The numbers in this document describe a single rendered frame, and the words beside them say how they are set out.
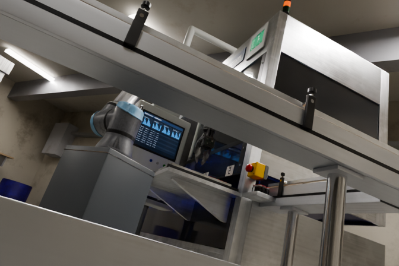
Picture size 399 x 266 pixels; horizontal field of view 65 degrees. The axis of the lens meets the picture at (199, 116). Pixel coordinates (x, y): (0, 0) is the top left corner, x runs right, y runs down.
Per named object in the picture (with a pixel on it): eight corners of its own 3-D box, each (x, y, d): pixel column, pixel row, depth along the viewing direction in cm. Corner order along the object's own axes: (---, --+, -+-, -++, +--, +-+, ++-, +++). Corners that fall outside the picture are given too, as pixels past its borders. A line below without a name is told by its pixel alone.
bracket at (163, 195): (188, 220, 207) (193, 200, 212) (190, 221, 204) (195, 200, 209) (139, 205, 197) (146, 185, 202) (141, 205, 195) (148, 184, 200)
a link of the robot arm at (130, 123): (117, 127, 117) (129, 95, 122) (98, 129, 126) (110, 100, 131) (141, 141, 124) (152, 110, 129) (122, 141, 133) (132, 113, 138)
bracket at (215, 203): (223, 222, 163) (228, 198, 168) (226, 222, 160) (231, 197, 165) (163, 202, 153) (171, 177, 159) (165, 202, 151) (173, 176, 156)
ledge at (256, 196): (265, 205, 160) (265, 200, 161) (281, 203, 149) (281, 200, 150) (241, 196, 156) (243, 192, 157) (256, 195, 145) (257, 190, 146)
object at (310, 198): (256, 205, 159) (261, 176, 165) (281, 214, 163) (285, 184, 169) (377, 200, 99) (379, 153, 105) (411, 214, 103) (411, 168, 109)
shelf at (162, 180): (199, 205, 222) (199, 202, 222) (253, 201, 160) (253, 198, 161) (135, 183, 208) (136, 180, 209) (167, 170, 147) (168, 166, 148)
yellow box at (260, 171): (258, 181, 161) (260, 167, 164) (266, 180, 154) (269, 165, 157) (246, 176, 159) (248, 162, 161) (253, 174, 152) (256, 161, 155)
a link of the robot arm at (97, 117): (99, 122, 125) (165, 42, 155) (81, 124, 135) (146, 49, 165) (119, 142, 130) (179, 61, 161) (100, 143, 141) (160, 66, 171)
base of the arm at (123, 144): (110, 151, 111) (120, 126, 115) (84, 149, 119) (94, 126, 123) (138, 167, 122) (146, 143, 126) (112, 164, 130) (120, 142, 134)
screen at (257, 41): (247, 60, 223) (252, 37, 231) (264, 46, 204) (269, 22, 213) (245, 60, 223) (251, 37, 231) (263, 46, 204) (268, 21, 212)
